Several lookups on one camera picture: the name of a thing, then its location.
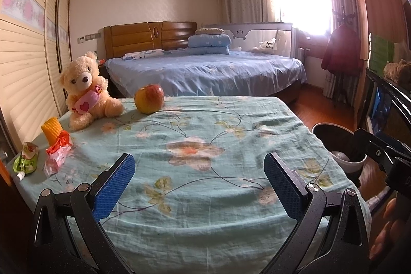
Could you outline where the bed with blue sheet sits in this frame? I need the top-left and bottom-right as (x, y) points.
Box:
(104, 49), (307, 101)

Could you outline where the dark red coat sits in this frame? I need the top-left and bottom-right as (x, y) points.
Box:
(320, 25), (363, 75)

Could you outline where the person's right hand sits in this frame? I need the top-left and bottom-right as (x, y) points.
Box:
(369, 197), (402, 262)

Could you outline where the white black waste bin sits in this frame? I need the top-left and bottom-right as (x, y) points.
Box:
(312, 122), (368, 173)

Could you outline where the brown teddy bear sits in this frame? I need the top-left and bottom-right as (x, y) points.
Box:
(384, 59), (411, 83)

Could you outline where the green floral tablecloth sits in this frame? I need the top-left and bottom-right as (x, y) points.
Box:
(13, 96), (373, 274)

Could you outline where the wooden headboard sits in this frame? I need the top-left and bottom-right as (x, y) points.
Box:
(103, 21), (198, 59)

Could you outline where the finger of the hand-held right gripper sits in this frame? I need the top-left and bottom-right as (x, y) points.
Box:
(353, 128), (397, 172)
(376, 130), (411, 159)

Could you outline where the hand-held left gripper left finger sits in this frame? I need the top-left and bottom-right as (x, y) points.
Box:
(32, 153), (136, 274)

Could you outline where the cream slatted wardrobe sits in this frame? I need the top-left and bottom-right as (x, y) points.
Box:
(0, 0), (73, 159)

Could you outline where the green drink pouch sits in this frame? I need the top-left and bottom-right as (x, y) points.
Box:
(12, 141), (40, 181)

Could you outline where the white plush toy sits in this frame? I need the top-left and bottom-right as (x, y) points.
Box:
(252, 38), (278, 52)

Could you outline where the bright window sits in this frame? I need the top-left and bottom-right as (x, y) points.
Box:
(276, 0), (333, 37)

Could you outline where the red pink snack packet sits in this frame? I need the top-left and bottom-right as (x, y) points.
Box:
(43, 130), (73, 176)

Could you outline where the red yellow apple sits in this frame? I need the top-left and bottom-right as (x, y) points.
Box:
(134, 84), (165, 115)

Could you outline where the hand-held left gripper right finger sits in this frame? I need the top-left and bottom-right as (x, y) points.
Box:
(263, 152), (370, 274)

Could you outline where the cream teddy bear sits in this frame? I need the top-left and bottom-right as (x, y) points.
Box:
(59, 51), (125, 131)

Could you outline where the folded blue quilt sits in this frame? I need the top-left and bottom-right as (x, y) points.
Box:
(188, 34), (232, 56)

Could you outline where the printed baby pillow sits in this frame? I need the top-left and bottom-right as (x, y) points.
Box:
(122, 49), (174, 61)

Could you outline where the grey bed guard rail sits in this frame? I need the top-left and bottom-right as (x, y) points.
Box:
(202, 22), (294, 58)

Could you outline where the black glass cabinet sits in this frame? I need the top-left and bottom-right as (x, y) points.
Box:
(364, 67), (411, 146)

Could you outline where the wall switch panel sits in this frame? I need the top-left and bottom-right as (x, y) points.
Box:
(78, 33), (101, 43)

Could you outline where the beige pillow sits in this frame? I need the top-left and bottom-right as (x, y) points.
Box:
(195, 27), (225, 36)

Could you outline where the stack of green boxes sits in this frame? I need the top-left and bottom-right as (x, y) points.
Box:
(369, 33), (395, 72)

